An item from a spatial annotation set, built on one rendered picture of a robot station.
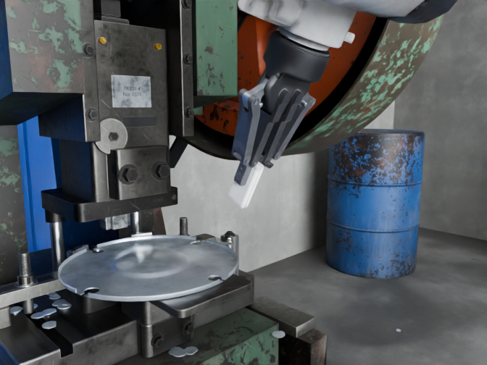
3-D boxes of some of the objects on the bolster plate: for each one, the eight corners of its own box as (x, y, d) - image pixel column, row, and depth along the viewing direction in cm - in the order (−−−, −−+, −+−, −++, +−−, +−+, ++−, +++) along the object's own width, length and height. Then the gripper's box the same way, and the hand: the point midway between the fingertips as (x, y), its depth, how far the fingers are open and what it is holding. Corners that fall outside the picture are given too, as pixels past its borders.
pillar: (67, 272, 83) (62, 199, 80) (56, 275, 81) (50, 200, 79) (62, 269, 84) (57, 197, 82) (51, 272, 83) (45, 199, 80)
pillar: (144, 252, 94) (141, 187, 92) (135, 254, 92) (132, 189, 90) (138, 250, 96) (135, 186, 93) (129, 252, 94) (126, 187, 92)
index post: (240, 278, 88) (240, 231, 86) (229, 282, 86) (228, 235, 84) (230, 274, 90) (230, 228, 88) (219, 278, 88) (219, 232, 86)
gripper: (291, 47, 45) (219, 227, 56) (356, 56, 55) (283, 209, 66) (244, 20, 49) (185, 193, 60) (311, 33, 59) (251, 182, 70)
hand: (245, 182), depth 61 cm, fingers closed
